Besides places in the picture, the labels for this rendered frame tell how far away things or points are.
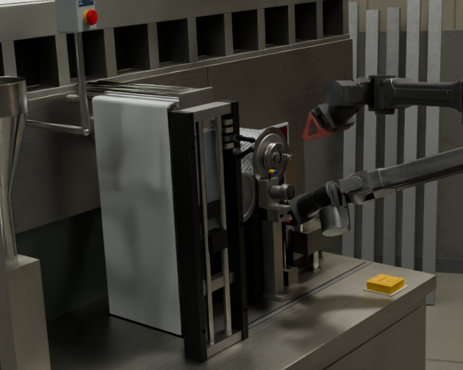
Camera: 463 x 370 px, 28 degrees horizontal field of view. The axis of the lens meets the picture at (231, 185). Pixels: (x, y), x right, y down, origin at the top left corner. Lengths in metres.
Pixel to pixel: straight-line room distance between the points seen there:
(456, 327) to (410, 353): 1.96
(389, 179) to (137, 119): 0.62
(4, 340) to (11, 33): 0.85
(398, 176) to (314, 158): 2.84
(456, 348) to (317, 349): 2.23
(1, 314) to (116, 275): 0.79
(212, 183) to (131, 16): 0.58
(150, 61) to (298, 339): 0.82
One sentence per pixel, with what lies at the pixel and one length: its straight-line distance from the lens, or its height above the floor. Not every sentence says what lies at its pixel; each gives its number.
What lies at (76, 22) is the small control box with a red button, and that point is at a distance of 1.81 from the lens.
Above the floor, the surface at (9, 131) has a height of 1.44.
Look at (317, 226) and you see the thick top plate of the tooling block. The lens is 2.45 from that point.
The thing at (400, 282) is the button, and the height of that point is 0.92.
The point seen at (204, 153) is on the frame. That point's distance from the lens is 1.94.
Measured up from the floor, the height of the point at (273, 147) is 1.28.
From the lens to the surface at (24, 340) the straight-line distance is 1.90.
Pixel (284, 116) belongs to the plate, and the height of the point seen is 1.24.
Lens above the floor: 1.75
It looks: 14 degrees down
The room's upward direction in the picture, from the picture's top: 3 degrees counter-clockwise
